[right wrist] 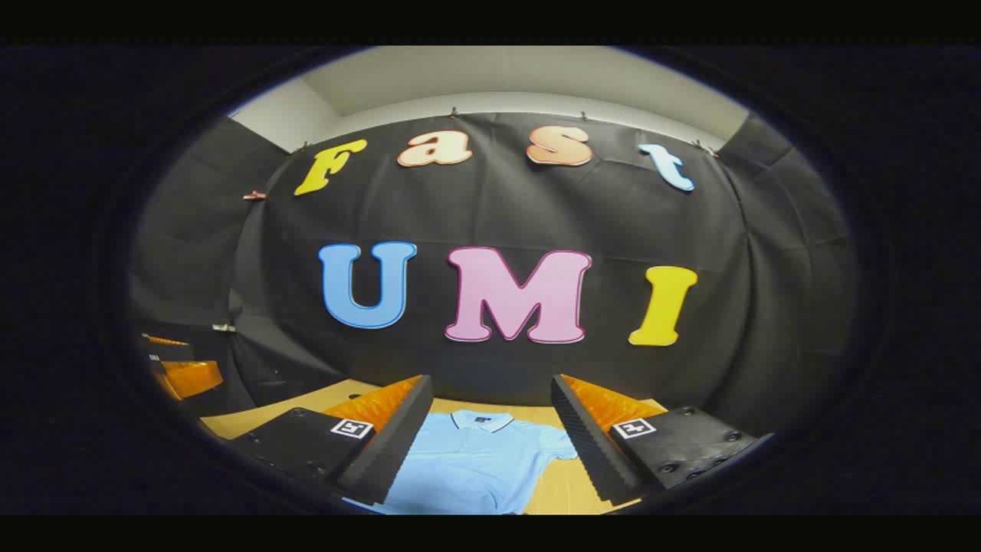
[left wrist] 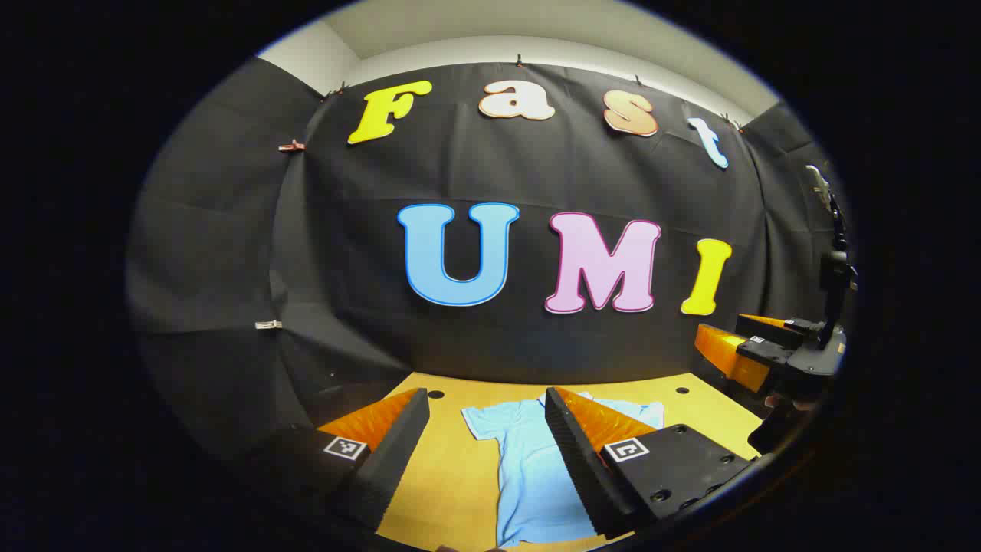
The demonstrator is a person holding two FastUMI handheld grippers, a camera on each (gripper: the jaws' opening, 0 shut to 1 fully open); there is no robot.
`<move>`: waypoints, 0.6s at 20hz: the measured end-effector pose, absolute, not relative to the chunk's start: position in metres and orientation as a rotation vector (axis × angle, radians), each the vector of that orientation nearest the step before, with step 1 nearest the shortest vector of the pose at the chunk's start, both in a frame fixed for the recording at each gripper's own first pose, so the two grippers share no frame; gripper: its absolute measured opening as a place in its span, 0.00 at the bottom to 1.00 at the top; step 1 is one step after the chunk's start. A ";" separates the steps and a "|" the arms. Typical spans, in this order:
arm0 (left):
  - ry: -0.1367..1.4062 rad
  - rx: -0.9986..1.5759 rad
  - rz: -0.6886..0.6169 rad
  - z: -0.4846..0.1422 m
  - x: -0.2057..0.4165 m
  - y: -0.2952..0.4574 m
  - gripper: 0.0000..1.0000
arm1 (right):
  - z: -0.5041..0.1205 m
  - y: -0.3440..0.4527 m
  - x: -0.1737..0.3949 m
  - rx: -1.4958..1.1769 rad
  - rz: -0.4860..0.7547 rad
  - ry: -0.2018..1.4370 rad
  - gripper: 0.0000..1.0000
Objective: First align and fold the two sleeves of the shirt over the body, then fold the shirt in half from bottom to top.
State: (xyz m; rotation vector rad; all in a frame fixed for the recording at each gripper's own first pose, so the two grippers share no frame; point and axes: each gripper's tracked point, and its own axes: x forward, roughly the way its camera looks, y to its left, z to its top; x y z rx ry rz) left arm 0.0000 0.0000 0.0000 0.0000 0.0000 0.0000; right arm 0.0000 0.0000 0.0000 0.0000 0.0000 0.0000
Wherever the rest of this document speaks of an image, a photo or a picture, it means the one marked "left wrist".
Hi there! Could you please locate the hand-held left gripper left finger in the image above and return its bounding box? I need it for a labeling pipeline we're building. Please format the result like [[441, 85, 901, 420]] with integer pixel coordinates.
[[230, 387, 431, 534]]

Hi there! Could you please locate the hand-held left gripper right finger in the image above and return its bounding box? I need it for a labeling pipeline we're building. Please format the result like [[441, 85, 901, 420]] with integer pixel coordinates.
[[544, 386, 760, 541]]

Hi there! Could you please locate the light blue T-shirt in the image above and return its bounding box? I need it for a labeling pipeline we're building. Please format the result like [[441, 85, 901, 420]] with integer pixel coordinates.
[[461, 391, 665, 547]]

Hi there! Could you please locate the black backdrop cloth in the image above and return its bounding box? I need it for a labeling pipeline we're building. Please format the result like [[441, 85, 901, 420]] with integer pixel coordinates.
[[126, 55, 851, 461]]

